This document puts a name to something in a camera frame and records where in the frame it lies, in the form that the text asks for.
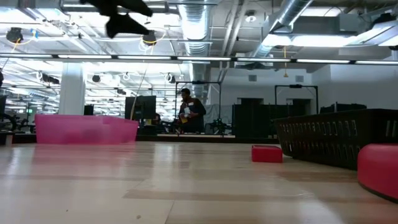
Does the black ceiling pod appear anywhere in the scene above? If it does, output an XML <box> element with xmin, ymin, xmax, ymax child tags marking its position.
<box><xmin>5</xmin><ymin>27</ymin><xmax>24</xmax><ymax>44</ymax></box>
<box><xmin>142</xmin><ymin>30</ymin><xmax>158</xmax><ymax>47</ymax></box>

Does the white pillar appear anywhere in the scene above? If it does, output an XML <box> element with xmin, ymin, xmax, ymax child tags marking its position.
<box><xmin>58</xmin><ymin>62</ymin><xmax>86</xmax><ymax>116</ymax></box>

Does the large black monitor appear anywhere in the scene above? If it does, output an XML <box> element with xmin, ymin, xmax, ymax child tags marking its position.
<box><xmin>124</xmin><ymin>95</ymin><xmax>157</xmax><ymax>119</ymax></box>

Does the long ceiling light bar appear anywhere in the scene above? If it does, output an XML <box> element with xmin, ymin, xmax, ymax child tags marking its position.
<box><xmin>0</xmin><ymin>52</ymin><xmax>398</xmax><ymax>65</ymax></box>

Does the pink translucent plastic bin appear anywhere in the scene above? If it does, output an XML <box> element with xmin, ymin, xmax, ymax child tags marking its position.
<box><xmin>34</xmin><ymin>113</ymin><xmax>140</xmax><ymax>146</ymax></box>

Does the red flat rectangular block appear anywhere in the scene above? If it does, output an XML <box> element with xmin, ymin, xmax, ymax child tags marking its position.
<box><xmin>251</xmin><ymin>144</ymin><xmax>284</xmax><ymax>164</ymax></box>

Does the black mesh tray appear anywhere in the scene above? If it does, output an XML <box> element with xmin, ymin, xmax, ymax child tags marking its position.
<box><xmin>273</xmin><ymin>108</ymin><xmax>398</xmax><ymax>171</ymax></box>

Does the red desk lamp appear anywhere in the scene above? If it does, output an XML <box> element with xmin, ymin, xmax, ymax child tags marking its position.
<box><xmin>356</xmin><ymin>142</ymin><xmax>398</xmax><ymax>203</ymax></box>

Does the silver spiral duct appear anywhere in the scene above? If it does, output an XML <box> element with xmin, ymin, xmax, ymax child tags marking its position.
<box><xmin>248</xmin><ymin>0</ymin><xmax>313</xmax><ymax>58</ymax></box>
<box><xmin>178</xmin><ymin>0</ymin><xmax>215</xmax><ymax>100</ymax></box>

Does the black gantry frame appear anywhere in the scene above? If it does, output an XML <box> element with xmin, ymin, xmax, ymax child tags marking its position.
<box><xmin>174</xmin><ymin>80</ymin><xmax>222</xmax><ymax>134</ymax></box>
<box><xmin>274</xmin><ymin>83</ymin><xmax>319</xmax><ymax>113</ymax></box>

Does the black back frame rail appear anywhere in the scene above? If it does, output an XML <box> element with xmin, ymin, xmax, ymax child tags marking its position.
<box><xmin>0</xmin><ymin>133</ymin><xmax>280</xmax><ymax>144</ymax></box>

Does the black partition wall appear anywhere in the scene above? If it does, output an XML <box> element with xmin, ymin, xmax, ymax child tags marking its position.
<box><xmin>231</xmin><ymin>103</ymin><xmax>307</xmax><ymax>139</ymax></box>

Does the yellow hanging cord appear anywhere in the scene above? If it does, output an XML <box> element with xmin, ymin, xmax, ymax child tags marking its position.
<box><xmin>282</xmin><ymin>45</ymin><xmax>289</xmax><ymax>78</ymax></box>

